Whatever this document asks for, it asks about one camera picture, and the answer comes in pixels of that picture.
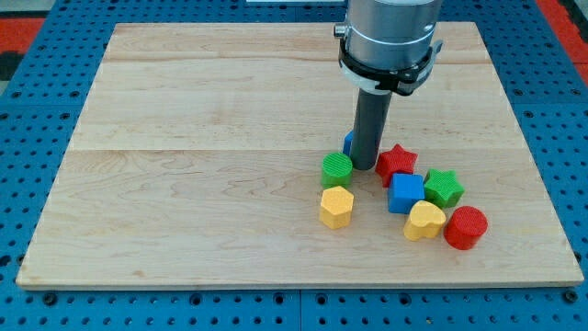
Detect yellow hexagon block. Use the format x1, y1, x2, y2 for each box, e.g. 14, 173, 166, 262
319, 186, 354, 230

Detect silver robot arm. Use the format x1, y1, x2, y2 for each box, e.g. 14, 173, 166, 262
334, 0, 443, 97

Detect green circle block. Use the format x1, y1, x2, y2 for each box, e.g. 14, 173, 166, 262
321, 153, 353, 188

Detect blue block behind tool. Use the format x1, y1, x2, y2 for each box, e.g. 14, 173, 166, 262
342, 131, 354, 156

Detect wooden board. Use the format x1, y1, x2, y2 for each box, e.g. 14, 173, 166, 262
17, 22, 583, 291

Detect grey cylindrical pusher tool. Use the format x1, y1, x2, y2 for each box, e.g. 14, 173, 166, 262
350, 89, 391, 170

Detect red star block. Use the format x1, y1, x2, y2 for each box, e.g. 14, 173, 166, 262
375, 143, 418, 188

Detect blue cube block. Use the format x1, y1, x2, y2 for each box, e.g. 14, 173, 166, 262
388, 173, 424, 214

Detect yellow heart block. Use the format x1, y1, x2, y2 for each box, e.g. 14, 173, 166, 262
403, 200, 447, 241

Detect green star block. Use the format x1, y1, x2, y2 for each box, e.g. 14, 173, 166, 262
424, 168, 465, 209

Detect red cylinder block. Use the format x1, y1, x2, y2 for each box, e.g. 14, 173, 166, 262
444, 206, 488, 250

